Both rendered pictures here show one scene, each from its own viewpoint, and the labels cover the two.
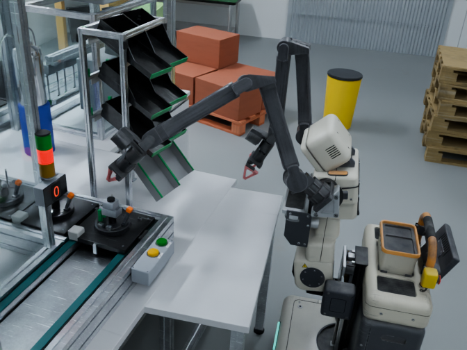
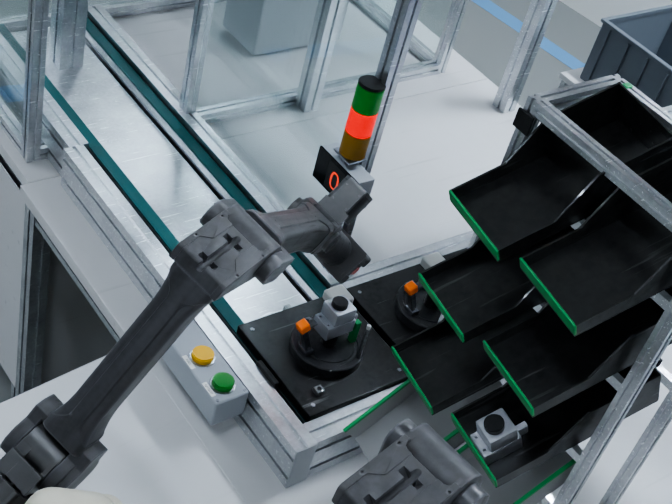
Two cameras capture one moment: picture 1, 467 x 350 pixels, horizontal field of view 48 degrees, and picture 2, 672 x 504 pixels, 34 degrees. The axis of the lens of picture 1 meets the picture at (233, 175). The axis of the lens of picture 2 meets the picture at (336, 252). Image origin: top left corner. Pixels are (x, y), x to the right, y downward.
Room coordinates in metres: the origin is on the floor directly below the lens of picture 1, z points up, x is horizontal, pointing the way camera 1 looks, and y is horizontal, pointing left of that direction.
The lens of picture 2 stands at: (2.27, -0.88, 2.42)
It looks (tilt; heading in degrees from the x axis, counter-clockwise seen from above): 40 degrees down; 116
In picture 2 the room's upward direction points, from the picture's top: 17 degrees clockwise
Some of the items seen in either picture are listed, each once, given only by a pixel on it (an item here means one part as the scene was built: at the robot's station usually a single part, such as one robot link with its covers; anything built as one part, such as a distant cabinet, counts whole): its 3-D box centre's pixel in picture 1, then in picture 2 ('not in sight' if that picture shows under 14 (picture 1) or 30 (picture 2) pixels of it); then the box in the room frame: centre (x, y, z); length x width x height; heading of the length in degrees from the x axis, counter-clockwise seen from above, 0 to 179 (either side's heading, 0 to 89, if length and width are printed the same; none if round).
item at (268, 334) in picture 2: (112, 228); (324, 352); (1.66, 0.45, 0.96); 0.24 x 0.24 x 0.02; 73
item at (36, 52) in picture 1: (28, 67); not in sight; (2.47, 1.04, 1.32); 0.14 x 0.14 x 0.38
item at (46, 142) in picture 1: (43, 140); (368, 96); (1.51, 0.62, 1.39); 0.05 x 0.05 x 0.05
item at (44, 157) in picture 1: (45, 154); (361, 119); (1.51, 0.62, 1.34); 0.05 x 0.05 x 0.05
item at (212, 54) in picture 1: (216, 76); not in sight; (5.45, 0.25, 0.39); 1.37 x 1.05 x 0.77; 67
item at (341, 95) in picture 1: (340, 99); not in sight; (5.23, -1.08, 0.29); 0.36 x 0.36 x 0.57
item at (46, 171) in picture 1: (46, 168); (355, 142); (1.51, 0.62, 1.29); 0.05 x 0.05 x 0.05
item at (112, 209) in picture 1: (108, 205); (340, 313); (1.66, 0.46, 1.06); 0.08 x 0.04 x 0.07; 73
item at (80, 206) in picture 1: (55, 202); (434, 295); (1.73, 0.70, 1.01); 0.24 x 0.24 x 0.13; 73
